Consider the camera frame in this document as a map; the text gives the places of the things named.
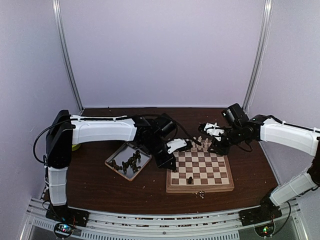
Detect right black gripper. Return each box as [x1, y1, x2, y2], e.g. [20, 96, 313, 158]
[207, 125, 243, 156]

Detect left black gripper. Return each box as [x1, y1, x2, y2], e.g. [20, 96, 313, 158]
[142, 134, 177, 170]

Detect wooden chess board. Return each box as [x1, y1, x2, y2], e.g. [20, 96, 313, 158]
[166, 137, 235, 194]

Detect black chess piece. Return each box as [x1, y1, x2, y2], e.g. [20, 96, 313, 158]
[187, 176, 193, 185]

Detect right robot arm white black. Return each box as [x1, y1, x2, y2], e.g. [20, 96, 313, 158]
[199, 103, 320, 221]

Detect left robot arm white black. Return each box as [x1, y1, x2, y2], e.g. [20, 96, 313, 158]
[38, 110, 186, 222]

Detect metal tray wooden rim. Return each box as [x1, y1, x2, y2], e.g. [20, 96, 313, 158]
[104, 143, 152, 182]

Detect green bowl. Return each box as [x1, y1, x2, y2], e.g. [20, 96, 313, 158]
[71, 144, 81, 151]

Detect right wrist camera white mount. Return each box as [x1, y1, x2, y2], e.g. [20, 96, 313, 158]
[198, 122, 225, 138]

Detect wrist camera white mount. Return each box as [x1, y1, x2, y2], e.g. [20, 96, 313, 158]
[166, 138, 192, 154]
[198, 122, 225, 138]

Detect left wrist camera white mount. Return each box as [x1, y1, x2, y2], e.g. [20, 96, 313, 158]
[166, 138, 192, 154]

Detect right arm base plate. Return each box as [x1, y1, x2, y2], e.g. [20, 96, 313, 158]
[238, 207, 282, 227]

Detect right aluminium frame post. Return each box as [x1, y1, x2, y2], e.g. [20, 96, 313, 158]
[242, 0, 274, 114]

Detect aluminium frame post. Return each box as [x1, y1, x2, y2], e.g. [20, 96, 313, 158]
[52, 0, 85, 113]
[242, 0, 274, 114]

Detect aluminium front rail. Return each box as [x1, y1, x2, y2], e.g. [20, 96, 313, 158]
[24, 196, 303, 240]

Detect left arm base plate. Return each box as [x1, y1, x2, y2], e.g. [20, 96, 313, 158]
[45, 207, 90, 227]

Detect left aluminium frame post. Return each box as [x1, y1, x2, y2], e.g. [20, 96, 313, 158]
[52, 0, 85, 113]

